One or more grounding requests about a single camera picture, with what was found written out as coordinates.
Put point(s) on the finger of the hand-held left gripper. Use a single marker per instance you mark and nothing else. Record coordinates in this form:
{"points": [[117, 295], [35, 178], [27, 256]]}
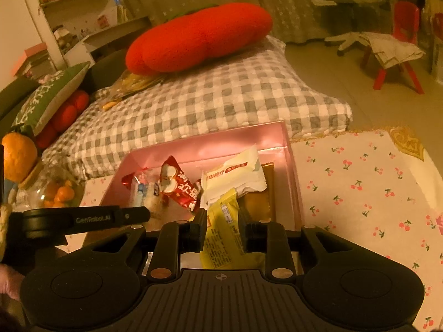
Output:
{"points": [[135, 216]]}

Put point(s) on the gold wafer packet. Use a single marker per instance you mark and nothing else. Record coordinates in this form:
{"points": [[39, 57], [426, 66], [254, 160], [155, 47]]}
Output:
{"points": [[258, 200]]}

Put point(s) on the red plastic chair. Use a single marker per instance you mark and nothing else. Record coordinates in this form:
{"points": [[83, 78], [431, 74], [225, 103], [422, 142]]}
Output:
{"points": [[405, 17]]}

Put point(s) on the green snowflake cushion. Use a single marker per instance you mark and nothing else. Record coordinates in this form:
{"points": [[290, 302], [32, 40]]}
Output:
{"points": [[48, 100]]}

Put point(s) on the small red plush cushion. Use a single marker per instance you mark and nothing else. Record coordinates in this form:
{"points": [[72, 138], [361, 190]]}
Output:
{"points": [[69, 110]]}

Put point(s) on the golden snack bags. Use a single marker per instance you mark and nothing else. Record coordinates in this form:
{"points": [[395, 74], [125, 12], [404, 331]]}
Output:
{"points": [[135, 83]]}

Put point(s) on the person's left hand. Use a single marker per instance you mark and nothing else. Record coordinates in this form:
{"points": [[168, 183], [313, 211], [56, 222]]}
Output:
{"points": [[10, 282]]}

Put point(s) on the white grey office chair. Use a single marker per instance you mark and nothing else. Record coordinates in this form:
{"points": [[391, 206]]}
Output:
{"points": [[342, 0]]}

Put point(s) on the white red label snack packet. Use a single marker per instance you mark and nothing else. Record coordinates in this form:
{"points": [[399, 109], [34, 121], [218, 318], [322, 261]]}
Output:
{"points": [[238, 173]]}

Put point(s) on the grey checked pillow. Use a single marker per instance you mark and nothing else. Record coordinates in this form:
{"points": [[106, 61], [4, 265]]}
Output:
{"points": [[225, 93]]}

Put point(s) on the cherry print bed sheet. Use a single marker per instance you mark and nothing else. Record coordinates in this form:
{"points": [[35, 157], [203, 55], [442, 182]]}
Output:
{"points": [[363, 197]]}

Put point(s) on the stack of books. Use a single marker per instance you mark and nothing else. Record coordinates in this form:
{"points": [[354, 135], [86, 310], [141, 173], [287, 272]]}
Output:
{"points": [[34, 58]]}

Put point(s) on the white shelf unit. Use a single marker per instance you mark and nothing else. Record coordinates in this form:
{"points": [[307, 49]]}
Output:
{"points": [[103, 38]]}

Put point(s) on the red pumpkin cushion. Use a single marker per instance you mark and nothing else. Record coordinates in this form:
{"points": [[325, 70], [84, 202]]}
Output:
{"points": [[197, 38]]}

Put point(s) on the glass jar with orange lid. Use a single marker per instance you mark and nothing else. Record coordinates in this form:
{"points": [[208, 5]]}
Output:
{"points": [[19, 155]]}

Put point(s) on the pink cardboard box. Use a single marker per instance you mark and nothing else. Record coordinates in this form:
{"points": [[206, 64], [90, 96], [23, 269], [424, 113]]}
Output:
{"points": [[214, 145]]}

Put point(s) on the white blue milk snack packet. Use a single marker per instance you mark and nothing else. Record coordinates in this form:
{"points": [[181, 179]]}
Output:
{"points": [[147, 193]]}

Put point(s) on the dark green sofa back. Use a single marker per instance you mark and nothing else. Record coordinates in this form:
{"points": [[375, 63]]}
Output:
{"points": [[103, 69]]}

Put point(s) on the crumpled newspaper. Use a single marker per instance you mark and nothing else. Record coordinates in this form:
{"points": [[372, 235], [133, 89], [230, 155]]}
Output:
{"points": [[394, 50]]}

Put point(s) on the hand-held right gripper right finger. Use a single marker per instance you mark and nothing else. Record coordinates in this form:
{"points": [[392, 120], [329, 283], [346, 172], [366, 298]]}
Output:
{"points": [[247, 235]]}

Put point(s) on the pile of small oranges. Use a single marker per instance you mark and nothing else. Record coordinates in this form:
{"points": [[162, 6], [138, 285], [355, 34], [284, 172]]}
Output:
{"points": [[59, 193]]}

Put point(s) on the yellow snack packet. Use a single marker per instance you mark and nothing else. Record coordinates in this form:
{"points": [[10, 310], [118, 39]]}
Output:
{"points": [[221, 235]]}

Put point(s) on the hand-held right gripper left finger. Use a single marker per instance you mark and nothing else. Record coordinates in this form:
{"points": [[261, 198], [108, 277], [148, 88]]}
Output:
{"points": [[202, 228]]}

